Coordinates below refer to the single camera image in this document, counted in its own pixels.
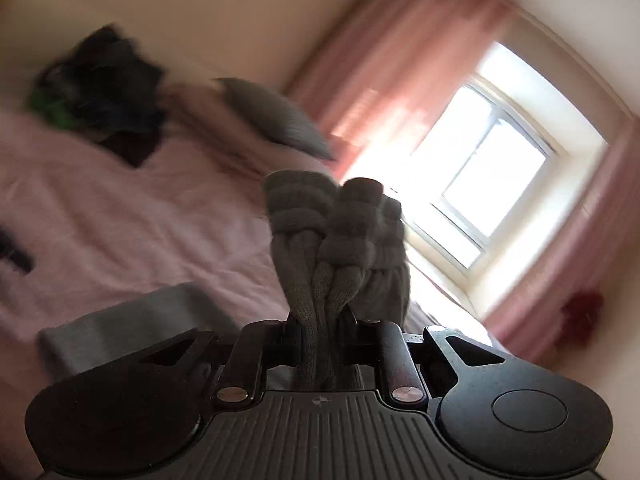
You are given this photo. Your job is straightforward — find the pink curtain right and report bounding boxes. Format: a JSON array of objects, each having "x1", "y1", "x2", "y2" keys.
[{"x1": 485, "y1": 118, "x2": 639, "y2": 362}]

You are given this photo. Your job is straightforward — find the pink pillow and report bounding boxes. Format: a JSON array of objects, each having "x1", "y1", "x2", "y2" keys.
[{"x1": 160, "y1": 84, "x2": 335, "y2": 186}]

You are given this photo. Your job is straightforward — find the grey sweatpants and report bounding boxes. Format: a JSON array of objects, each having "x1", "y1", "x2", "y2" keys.
[{"x1": 37, "y1": 170, "x2": 410, "y2": 391}]

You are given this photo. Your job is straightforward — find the white window frame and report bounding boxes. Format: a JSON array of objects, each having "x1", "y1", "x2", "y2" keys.
[{"x1": 393, "y1": 44, "x2": 606, "y2": 274}]

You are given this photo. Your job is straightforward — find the dark maroon garment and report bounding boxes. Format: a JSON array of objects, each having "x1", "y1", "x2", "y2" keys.
[{"x1": 98, "y1": 122, "x2": 163, "y2": 168}]

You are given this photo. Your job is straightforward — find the grey checked pillow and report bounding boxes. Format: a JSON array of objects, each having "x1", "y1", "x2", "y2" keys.
[{"x1": 216, "y1": 77, "x2": 334, "y2": 160}]

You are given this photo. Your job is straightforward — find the black jacket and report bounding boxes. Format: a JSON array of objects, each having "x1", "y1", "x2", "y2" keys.
[{"x1": 32, "y1": 25, "x2": 165, "y2": 134}]

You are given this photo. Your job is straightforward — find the green knitted garment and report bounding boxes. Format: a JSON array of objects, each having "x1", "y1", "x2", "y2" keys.
[{"x1": 27, "y1": 88, "x2": 80, "y2": 131}]

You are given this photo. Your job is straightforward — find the pink duvet cover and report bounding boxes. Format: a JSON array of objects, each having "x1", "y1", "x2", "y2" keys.
[{"x1": 0, "y1": 109, "x2": 497, "y2": 476}]

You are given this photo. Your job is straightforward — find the pink curtain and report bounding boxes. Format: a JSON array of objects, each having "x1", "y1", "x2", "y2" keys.
[
  {"x1": 288, "y1": 0, "x2": 516, "y2": 174},
  {"x1": 485, "y1": 118, "x2": 639, "y2": 362}
]

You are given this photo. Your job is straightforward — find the pink curtain left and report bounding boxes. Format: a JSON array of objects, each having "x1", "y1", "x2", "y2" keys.
[{"x1": 288, "y1": 0, "x2": 516, "y2": 174}]

